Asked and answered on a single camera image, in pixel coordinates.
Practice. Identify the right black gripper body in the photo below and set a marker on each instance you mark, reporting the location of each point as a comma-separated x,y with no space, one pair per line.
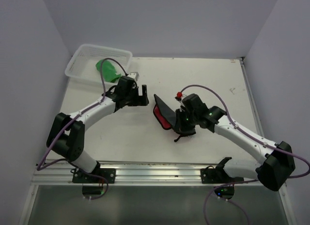
186,121

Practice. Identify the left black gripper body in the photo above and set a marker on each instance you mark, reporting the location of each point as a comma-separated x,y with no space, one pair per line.
132,97

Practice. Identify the green microfiber towel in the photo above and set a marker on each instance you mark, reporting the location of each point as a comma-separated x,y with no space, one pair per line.
108,71

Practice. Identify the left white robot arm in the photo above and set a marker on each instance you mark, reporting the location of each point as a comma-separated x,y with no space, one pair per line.
67,134

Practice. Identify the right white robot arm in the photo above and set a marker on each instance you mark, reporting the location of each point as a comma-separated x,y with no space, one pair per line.
274,164

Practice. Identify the white plastic basket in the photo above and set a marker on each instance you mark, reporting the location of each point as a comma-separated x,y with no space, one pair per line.
82,66

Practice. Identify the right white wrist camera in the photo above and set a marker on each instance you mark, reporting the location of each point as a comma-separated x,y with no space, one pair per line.
179,97

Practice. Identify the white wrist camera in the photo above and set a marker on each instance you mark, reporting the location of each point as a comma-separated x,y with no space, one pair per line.
134,76
179,97

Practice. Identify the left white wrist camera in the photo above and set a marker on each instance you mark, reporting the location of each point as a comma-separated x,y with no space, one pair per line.
134,76

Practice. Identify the aluminium mounting rail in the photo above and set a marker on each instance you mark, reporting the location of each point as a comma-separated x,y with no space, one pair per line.
129,174

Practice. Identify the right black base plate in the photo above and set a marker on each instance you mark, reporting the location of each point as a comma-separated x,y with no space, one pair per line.
211,175

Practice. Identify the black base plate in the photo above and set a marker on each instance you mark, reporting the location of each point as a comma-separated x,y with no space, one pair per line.
109,174
211,175

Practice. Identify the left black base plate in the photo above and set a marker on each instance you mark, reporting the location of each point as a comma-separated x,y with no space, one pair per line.
109,174

